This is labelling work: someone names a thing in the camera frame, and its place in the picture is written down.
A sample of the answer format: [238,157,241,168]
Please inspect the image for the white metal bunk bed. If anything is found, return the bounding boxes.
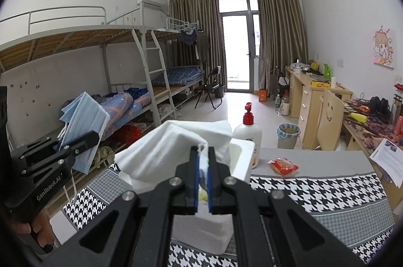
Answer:
[0,6,172,148]
[140,17,205,107]

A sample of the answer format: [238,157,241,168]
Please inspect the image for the printed paper sheet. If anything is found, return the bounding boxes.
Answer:
[369,138,403,189]

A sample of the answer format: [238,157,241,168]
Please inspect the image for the blue checked mattress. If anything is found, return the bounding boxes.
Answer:
[151,65,205,87]

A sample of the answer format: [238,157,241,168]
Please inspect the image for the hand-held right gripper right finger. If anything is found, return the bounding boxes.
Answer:
[206,146,366,267]

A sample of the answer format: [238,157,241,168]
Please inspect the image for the wooden desk with patterned cloth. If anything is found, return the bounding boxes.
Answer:
[342,97,403,214]

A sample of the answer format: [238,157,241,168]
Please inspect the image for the wooden desk with drawers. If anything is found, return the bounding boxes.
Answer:
[285,65,353,149]

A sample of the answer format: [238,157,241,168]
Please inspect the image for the black folding chair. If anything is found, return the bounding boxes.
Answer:
[194,66,223,109]

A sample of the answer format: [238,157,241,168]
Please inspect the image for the blue face mask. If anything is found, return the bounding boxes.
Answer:
[58,92,111,205]

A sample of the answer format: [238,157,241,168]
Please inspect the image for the trash bin with blue liner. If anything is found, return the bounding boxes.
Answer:
[276,123,300,148]

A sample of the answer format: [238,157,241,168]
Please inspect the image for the glass balcony door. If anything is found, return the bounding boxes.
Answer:
[217,0,261,93]

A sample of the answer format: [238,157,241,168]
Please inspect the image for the red cloth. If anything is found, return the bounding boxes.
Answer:
[118,125,142,145]

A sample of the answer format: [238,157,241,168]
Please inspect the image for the cartoon wall poster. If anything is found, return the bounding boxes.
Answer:
[373,25,396,69]

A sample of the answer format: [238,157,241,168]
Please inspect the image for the white lotion pump bottle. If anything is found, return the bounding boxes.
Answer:
[233,102,263,169]

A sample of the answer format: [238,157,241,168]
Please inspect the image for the blue patterned quilt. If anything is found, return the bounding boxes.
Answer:
[61,88,152,142]

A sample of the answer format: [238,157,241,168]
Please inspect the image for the white cloth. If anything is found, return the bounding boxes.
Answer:
[115,119,233,194]

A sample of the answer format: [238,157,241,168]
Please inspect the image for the person's left hand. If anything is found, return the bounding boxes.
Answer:
[13,211,55,252]

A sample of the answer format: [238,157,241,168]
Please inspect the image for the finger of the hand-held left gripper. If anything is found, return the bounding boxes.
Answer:
[56,130,101,160]

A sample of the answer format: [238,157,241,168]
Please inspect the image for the hanging dark clothes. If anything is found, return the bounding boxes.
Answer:
[179,29,199,46]

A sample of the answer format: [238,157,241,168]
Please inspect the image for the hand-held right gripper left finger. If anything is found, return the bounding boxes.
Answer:
[42,146,202,267]

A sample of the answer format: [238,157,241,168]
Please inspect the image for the houndstooth tablecloth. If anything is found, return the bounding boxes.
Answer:
[61,147,395,267]

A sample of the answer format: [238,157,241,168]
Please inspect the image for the white foam box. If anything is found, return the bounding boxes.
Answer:
[118,138,255,255]

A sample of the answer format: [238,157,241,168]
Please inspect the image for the cluster of toiletry bottles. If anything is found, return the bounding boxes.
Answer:
[389,83,403,135]

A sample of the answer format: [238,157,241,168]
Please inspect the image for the black headphones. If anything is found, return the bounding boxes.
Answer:
[368,96,391,115]

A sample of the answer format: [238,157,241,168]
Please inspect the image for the brown curtain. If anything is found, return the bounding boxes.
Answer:
[168,0,221,85]
[256,0,309,91]

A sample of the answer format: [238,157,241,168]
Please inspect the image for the red snack packet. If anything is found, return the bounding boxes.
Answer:
[267,158,299,176]

